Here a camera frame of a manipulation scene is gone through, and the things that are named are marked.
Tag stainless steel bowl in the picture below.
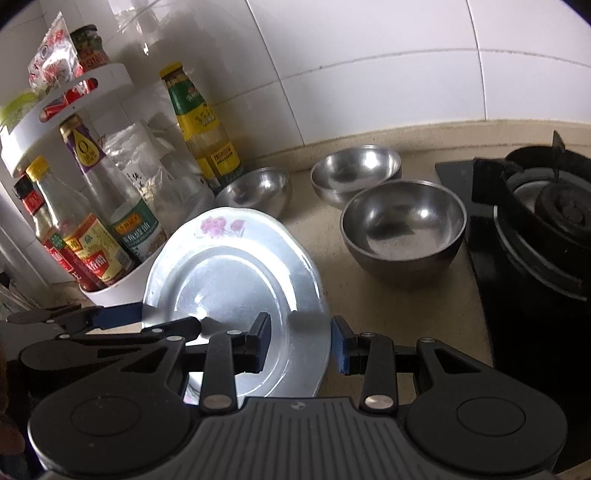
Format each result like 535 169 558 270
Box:
213 167 293 220
310 144 403 207
340 181 468 278
314 145 402 186

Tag clear plastic bag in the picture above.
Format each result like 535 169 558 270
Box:
102 122 215 227

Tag white plate pink red flowers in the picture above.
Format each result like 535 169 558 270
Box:
141 206 333 398

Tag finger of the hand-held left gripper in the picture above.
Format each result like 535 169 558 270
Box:
54 316 204 348
7 302 144 334

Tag dark jar red label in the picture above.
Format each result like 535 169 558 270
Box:
69 25 112 70

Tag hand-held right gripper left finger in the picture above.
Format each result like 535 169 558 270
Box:
110 313 272 412

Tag red-cap soy sauce bottle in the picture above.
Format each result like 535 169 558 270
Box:
13 175 100 291

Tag red snack packet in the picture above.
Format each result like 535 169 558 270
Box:
41 78 100 121

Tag floral print packet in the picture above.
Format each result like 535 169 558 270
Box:
27 11 81 90

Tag black pan support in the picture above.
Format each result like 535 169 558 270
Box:
472 130 591 297

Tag white two-tier rotating rack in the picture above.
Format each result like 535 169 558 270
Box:
0 62 185 308

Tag purple-label sauce bottle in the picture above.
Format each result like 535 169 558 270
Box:
59 115 167 264

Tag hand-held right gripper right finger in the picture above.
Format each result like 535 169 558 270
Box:
331 315 494 412

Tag black burner head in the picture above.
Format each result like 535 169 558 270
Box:
512 182 591 227

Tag yellow-cap vinegar bottle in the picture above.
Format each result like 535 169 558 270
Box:
25 156 134 284

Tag black glass gas stove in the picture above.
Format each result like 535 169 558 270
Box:
435 157 591 478

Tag green-yellow label oil bottle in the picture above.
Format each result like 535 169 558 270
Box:
159 63 245 191

